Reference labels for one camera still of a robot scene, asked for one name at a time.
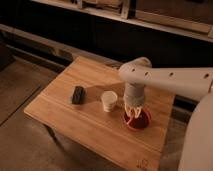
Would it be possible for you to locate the white paper cup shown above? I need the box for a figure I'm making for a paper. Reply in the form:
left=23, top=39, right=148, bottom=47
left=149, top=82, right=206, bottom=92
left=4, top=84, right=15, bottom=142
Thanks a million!
left=101, top=91, right=118, bottom=112

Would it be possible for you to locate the wooden table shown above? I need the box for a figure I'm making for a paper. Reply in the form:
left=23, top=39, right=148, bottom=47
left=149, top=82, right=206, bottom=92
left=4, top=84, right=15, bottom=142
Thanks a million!
left=24, top=57, right=174, bottom=171

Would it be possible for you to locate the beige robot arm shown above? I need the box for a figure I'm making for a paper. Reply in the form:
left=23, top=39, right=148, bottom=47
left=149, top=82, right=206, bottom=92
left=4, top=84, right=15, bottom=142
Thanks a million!
left=118, top=57, right=213, bottom=171

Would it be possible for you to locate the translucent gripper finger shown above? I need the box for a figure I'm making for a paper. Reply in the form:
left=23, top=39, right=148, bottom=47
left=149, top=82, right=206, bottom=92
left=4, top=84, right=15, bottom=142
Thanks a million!
left=134, top=106, right=142, bottom=119
left=124, top=104, right=132, bottom=118

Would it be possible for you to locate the red ceramic bowl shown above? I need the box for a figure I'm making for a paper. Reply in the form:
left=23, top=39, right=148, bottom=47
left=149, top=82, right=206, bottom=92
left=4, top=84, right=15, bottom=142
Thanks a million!
left=124, top=108, right=151, bottom=130

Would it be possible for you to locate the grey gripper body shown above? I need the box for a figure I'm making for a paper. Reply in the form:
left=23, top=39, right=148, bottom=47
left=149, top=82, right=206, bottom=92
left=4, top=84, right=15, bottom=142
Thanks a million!
left=123, top=83, right=145, bottom=107

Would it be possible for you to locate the black rectangular block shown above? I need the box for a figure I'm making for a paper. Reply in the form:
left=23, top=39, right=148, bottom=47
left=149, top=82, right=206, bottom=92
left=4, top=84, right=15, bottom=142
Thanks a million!
left=71, top=86, right=85, bottom=104

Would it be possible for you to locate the wooden wall shelf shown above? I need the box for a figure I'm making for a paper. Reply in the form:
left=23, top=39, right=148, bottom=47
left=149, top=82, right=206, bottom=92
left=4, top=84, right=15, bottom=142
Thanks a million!
left=32, top=0, right=213, bottom=43

